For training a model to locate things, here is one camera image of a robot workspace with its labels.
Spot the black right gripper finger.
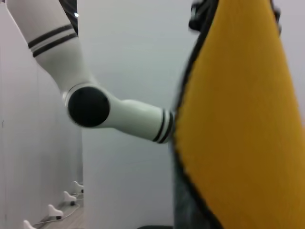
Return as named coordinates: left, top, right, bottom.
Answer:
left=187, top=0, right=216, bottom=31
left=273, top=6, right=284, bottom=34

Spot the white partition screen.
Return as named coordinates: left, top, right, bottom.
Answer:
left=0, top=0, right=84, bottom=229

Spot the yellow and grey towel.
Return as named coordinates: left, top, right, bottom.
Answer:
left=173, top=0, right=305, bottom=229

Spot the white partition foot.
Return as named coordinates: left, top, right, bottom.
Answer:
left=23, top=219, right=39, bottom=229
left=47, top=204, right=64, bottom=220
left=72, top=180, right=84, bottom=194
left=63, top=190, right=77, bottom=206

